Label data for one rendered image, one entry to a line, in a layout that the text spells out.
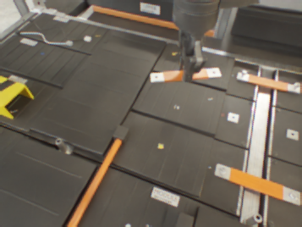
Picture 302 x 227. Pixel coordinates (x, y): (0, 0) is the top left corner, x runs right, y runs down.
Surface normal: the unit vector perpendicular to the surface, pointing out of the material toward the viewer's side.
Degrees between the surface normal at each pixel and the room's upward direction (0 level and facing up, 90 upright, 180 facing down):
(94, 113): 0
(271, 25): 90
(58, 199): 0
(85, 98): 0
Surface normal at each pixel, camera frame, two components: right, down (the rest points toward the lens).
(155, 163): 0.00, -0.59
